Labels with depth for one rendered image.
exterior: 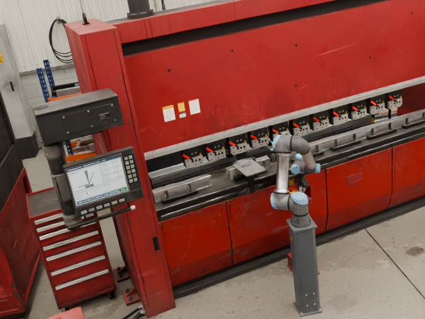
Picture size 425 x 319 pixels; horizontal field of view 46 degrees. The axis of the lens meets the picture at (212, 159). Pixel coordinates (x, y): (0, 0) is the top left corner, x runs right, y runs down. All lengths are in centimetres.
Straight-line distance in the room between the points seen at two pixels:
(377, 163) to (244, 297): 174
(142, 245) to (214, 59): 152
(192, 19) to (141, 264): 189
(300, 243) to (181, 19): 183
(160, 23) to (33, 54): 488
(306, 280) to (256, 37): 189
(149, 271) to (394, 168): 248
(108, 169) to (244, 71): 141
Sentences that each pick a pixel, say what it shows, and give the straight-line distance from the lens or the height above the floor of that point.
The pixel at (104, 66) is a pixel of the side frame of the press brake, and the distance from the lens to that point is 344.
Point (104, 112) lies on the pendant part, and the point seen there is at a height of 186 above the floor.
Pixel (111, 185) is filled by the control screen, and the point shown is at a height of 139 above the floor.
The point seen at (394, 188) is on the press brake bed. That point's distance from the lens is 513.
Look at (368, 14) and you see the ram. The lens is 456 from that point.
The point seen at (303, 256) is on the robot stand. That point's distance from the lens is 378.
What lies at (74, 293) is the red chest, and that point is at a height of 22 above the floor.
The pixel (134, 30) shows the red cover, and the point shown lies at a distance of 365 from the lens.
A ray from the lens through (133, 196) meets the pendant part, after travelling 334.
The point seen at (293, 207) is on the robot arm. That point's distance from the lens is 360.
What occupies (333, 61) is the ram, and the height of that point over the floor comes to 167.
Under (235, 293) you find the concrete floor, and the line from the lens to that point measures 438.
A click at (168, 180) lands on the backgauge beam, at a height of 92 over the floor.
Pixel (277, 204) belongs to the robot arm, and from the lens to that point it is 364.
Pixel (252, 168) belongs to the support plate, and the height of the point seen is 100.
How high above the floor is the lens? 271
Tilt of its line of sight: 23 degrees down
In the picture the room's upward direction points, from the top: 9 degrees counter-clockwise
